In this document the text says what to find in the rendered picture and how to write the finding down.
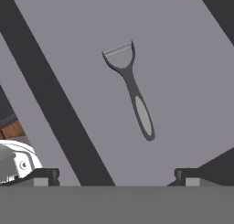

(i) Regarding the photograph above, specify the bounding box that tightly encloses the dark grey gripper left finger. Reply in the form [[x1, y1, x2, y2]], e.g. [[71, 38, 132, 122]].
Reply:
[[8, 167, 60, 187]]

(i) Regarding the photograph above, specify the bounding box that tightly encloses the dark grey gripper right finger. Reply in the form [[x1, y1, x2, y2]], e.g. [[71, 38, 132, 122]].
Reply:
[[174, 167, 227, 187]]

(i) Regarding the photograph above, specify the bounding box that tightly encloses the white and grey rounded object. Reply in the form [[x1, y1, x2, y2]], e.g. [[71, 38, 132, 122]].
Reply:
[[0, 139, 44, 185]]

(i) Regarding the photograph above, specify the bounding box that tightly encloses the black and grey vegetable peeler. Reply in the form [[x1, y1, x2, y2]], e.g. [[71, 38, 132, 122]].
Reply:
[[101, 40, 156, 143]]

